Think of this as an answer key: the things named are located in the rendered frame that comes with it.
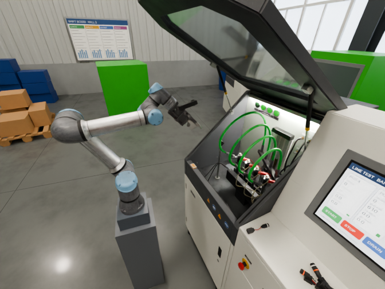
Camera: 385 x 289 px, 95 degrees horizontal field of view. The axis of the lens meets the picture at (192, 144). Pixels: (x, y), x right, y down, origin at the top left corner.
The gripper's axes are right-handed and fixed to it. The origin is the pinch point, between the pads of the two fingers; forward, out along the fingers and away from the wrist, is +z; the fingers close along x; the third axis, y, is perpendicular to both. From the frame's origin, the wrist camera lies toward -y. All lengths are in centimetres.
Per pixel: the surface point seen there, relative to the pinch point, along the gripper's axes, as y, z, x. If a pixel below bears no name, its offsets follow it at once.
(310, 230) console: 2, 55, 54
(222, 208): 27, 37, 23
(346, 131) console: -36, 28, 53
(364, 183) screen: -24, 39, 64
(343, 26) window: -369, 180, -243
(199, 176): 26.2, 28.6, -5.6
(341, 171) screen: -23, 37, 56
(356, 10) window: -390, 167, -228
